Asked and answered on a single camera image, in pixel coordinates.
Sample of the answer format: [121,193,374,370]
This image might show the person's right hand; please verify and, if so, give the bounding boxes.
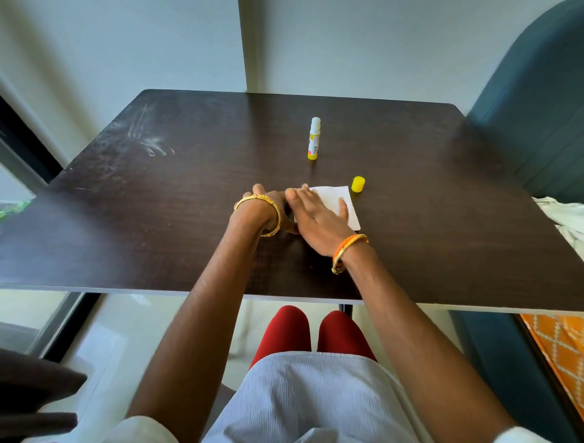
[285,184,362,258]

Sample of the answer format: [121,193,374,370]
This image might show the person's left hand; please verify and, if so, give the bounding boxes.
[240,184,299,235]

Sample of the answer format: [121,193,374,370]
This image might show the white paper sheet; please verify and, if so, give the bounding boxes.
[294,185,361,232]

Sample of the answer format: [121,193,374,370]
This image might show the person's right forearm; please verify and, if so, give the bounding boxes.
[340,244,518,443]

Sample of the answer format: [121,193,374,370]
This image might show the person's left forearm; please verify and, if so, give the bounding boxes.
[125,215,274,443]

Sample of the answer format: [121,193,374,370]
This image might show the gold bangle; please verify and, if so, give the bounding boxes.
[233,194,282,238]

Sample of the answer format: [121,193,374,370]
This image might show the orange and gold bangles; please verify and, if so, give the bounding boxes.
[331,234,369,275]

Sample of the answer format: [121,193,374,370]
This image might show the white and yellow glue stick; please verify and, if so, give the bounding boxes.
[308,117,322,161]

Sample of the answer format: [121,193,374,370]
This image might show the red trousers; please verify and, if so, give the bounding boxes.
[249,305,378,369]

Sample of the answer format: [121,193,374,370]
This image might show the light grey striped top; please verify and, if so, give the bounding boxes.
[101,351,550,443]

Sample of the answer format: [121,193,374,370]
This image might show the white crumpled cloth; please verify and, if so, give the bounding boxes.
[531,196,584,262]

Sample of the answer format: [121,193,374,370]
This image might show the orange patterned bedsheet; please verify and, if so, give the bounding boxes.
[520,314,584,423]

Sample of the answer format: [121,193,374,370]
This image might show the black window frame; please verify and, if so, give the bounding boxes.
[0,95,102,363]

